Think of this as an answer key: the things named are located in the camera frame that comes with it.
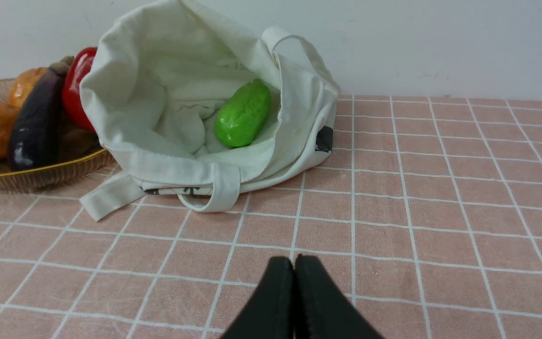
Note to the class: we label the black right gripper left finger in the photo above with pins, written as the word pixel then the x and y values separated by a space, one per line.
pixel 268 313

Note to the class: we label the gold wire basket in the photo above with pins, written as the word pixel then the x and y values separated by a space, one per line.
pixel 81 154

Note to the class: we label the white cloth tote bag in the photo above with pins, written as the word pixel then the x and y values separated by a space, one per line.
pixel 158 80

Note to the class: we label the dark purple eggplant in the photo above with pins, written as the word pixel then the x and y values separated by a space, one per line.
pixel 35 138

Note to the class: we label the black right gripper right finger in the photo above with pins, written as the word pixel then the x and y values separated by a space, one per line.
pixel 324 312

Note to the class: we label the green cucumber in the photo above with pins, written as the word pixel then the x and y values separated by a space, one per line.
pixel 243 116

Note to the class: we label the brown potato back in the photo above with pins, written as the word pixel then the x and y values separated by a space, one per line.
pixel 23 85

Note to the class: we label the red bell pepper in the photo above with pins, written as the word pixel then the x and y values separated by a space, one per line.
pixel 71 97

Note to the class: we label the pink checkered tablecloth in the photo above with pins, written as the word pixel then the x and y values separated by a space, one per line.
pixel 428 216

